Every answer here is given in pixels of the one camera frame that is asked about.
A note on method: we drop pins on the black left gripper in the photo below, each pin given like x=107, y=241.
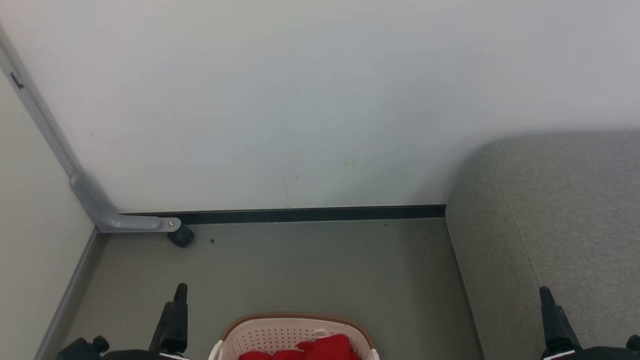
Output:
x=82, y=350

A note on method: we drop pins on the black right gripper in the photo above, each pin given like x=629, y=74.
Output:
x=605, y=353

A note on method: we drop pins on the red jersey with lettering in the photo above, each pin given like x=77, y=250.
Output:
x=330, y=347

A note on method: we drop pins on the grey fabric sofa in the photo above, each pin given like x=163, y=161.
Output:
x=550, y=225

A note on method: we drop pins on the black caster wheel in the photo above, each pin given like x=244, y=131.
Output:
x=181, y=236

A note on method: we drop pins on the white perforated laundry basket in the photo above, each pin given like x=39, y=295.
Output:
x=280, y=336

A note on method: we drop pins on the black baseboard strip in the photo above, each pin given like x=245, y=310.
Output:
x=310, y=215

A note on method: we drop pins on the grey partition bottom rail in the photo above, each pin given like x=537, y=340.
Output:
x=65, y=300

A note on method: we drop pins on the grey metal partition frame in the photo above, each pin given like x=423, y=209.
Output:
x=100, y=207

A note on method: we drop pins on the small black frame clip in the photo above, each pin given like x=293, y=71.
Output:
x=17, y=81

